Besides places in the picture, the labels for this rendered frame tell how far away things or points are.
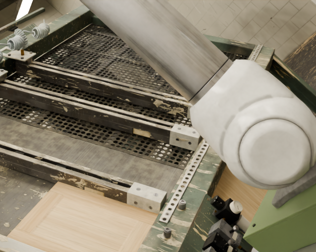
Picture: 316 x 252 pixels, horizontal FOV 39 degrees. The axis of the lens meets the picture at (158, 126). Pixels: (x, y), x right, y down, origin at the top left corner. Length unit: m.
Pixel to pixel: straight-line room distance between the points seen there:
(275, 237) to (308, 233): 0.08
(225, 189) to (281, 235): 1.16
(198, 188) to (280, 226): 0.72
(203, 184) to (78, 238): 0.49
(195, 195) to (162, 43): 0.95
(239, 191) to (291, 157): 1.50
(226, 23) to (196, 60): 6.61
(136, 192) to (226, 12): 5.88
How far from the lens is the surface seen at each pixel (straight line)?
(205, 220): 1.56
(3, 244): 1.49
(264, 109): 0.68
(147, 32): 0.74
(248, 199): 2.19
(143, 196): 1.55
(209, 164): 1.76
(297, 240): 0.97
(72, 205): 1.61
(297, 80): 2.86
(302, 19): 6.95
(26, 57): 2.43
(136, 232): 1.51
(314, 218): 0.91
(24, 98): 2.20
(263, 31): 7.20
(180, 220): 1.51
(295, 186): 0.96
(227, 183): 2.15
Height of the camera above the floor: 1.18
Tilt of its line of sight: 3 degrees down
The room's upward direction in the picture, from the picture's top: 49 degrees counter-clockwise
